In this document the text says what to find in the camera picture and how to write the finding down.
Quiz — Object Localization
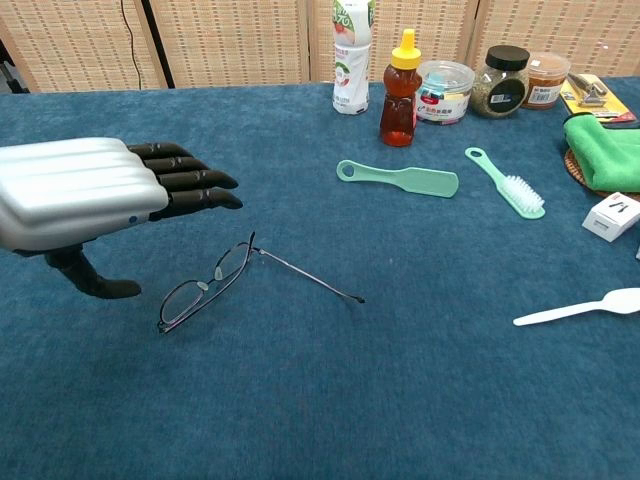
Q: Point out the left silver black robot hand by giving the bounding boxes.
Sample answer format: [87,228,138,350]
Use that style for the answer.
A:
[0,137,245,300]

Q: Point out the black thin-frame eyeglasses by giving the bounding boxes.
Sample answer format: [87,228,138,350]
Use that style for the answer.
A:
[157,230,366,335]

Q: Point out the black tripod stand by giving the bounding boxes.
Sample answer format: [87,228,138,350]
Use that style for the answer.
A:
[0,0,176,95]

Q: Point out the woven bamboo folding screen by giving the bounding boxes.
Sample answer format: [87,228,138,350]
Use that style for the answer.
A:
[0,0,640,95]

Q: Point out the blue table cover cloth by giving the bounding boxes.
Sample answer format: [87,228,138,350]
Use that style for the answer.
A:
[0,75,640,480]

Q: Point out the drink bottle with yellow cap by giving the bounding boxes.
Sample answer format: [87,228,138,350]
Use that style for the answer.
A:
[331,0,376,116]

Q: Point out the bear-shaped honey bottle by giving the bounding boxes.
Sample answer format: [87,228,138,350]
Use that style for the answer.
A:
[378,28,423,149]

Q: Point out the mint green scrub brush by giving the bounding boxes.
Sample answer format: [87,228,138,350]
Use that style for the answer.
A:
[464,146,547,221]
[335,159,460,200]

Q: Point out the clear tub of binder clips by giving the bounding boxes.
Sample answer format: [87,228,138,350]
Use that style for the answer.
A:
[414,59,476,126]

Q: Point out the spice jar with black lid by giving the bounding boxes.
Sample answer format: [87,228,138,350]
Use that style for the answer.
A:
[468,45,531,120]

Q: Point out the clear tub of brown sauce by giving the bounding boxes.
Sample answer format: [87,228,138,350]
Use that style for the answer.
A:
[520,51,572,111]

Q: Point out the round woven coaster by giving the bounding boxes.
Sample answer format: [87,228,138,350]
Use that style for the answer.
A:
[563,147,640,201]

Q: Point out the white plastic spoon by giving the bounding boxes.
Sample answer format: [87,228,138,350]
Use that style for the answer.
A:
[512,286,640,328]

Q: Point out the razor on yellow card pack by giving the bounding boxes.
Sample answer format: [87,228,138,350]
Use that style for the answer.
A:
[559,72,639,124]

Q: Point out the small white cardboard box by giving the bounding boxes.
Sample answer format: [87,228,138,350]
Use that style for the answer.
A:
[581,191,640,244]

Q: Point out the green microfibre cloth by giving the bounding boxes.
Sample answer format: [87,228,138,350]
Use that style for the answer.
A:
[563,113,640,194]

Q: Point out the thin black hanging cable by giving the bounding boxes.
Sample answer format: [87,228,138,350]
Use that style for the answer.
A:
[119,0,145,91]

